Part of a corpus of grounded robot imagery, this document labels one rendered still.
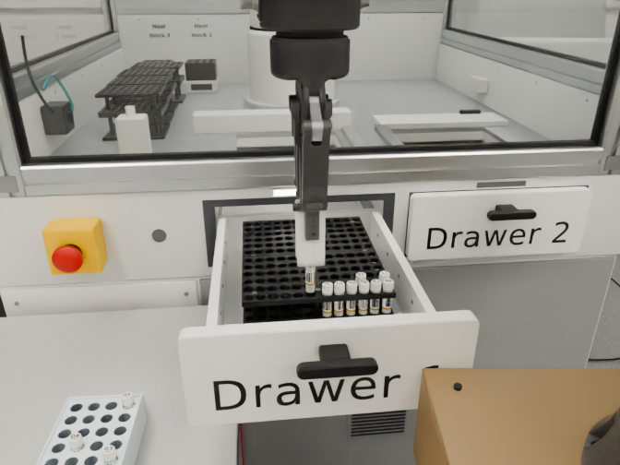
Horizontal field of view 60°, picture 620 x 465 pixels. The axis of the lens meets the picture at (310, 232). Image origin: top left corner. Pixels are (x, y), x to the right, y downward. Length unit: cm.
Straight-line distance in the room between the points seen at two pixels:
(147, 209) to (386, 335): 44
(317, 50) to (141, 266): 50
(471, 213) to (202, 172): 42
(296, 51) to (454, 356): 33
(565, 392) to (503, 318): 45
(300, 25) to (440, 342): 32
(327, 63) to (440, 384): 32
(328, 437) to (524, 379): 59
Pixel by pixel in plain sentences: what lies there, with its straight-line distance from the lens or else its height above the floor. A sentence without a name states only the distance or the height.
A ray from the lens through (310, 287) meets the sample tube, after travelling 61.
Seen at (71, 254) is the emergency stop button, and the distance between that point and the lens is 80.
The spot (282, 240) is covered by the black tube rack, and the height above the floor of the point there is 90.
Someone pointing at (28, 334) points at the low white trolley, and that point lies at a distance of 89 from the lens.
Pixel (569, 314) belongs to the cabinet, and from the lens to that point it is 108.
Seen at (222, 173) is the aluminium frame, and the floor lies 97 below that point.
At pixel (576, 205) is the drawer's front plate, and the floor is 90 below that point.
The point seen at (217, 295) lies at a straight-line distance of 63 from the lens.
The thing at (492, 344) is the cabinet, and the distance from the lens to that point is 105.
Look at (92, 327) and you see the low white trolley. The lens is 86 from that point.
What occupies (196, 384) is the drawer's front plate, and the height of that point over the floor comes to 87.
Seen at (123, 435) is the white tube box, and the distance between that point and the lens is 63.
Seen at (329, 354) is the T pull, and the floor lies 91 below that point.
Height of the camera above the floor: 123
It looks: 25 degrees down
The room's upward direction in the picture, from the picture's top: straight up
